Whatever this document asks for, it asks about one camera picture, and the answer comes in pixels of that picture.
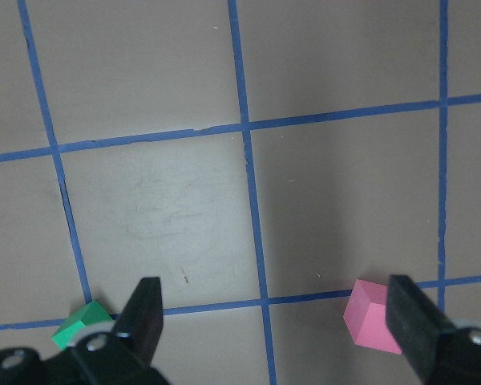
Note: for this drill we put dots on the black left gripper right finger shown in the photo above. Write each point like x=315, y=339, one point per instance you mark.
x=416, y=323

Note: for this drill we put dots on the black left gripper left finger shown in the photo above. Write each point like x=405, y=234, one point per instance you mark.
x=141, y=322

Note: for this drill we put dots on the pink cube near robot bases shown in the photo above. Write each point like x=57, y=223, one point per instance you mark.
x=365, y=317

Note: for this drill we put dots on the green cube near left arm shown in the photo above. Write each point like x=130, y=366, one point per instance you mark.
x=90, y=314

